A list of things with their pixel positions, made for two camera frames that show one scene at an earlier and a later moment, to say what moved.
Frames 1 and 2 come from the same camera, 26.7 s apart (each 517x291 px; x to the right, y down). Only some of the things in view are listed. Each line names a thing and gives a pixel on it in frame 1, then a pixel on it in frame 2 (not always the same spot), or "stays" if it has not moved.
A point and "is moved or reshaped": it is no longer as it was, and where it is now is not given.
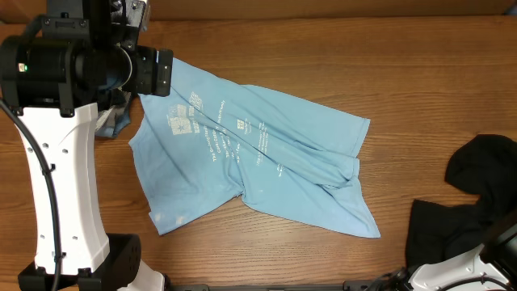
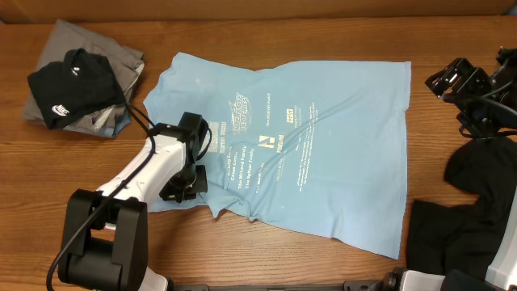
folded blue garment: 122,120 stays
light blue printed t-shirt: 211,141 is moved or reshaped
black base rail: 358,285 stays
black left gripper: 145,59 → 170,192
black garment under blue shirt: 485,166 stays
